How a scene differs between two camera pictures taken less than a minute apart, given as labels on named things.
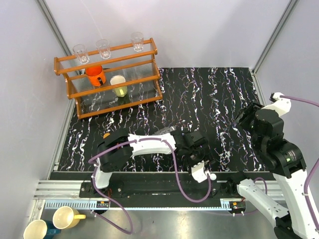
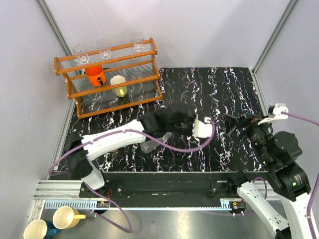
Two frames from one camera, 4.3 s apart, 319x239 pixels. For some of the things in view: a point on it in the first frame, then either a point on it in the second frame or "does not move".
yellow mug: x=66 y=217 does not move
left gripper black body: x=196 y=156 -> x=185 y=127
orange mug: x=96 y=74 does not move
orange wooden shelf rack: x=111 y=78 does not move
